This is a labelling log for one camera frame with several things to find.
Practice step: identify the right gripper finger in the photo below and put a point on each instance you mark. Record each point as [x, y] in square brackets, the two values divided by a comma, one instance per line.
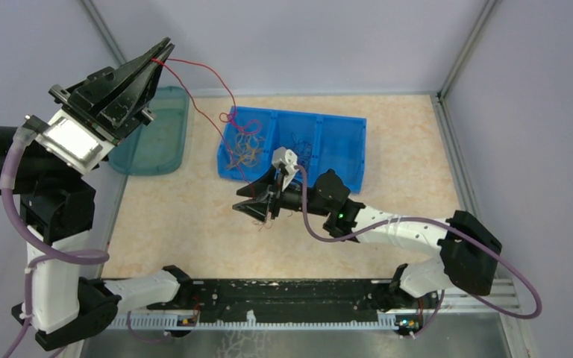
[257, 208]
[268, 182]

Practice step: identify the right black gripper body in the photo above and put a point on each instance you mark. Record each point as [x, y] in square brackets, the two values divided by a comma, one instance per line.
[289, 198]

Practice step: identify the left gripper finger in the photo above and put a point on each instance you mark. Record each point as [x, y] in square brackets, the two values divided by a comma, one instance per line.
[135, 81]
[119, 121]

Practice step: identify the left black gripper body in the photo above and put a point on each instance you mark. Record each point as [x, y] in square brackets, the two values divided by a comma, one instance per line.
[89, 117]

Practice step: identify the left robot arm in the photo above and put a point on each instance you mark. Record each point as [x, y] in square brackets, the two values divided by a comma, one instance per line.
[51, 206]

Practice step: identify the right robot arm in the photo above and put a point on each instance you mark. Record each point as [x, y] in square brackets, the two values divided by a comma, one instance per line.
[463, 253]

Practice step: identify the teal translucent plastic tray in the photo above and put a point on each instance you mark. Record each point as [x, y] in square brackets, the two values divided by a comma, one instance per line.
[158, 148]

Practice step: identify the blue three-compartment bin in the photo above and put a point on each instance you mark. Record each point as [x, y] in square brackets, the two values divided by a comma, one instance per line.
[320, 141]

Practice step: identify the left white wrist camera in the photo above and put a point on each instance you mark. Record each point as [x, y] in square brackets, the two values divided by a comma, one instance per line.
[67, 139]

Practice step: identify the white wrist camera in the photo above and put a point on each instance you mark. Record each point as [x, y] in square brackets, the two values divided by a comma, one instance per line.
[67, 139]
[285, 161]

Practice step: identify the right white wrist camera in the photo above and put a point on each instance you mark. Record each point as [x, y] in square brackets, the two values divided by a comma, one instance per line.
[285, 161]

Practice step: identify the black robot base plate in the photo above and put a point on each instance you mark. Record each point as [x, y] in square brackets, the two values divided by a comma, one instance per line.
[327, 303]

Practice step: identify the aluminium frame rail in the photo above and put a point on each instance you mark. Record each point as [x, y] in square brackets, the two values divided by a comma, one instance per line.
[123, 303]

